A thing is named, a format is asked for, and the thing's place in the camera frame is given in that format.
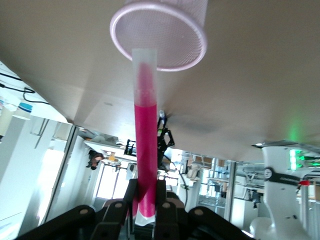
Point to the person with dark hair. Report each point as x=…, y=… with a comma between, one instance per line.
x=94, y=158

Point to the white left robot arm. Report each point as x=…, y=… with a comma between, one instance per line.
x=275, y=195

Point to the pink mesh pen holder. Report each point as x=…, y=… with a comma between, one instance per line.
x=175, y=32

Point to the white container blue lid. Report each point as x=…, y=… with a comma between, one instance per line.
x=23, y=110

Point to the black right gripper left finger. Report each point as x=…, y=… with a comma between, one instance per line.
x=100, y=225

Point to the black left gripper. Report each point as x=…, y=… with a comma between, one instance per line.
x=165, y=140

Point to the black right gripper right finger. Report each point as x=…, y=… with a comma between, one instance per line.
x=180, y=225

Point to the pink highlighter pen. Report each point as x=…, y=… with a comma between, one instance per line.
x=146, y=150

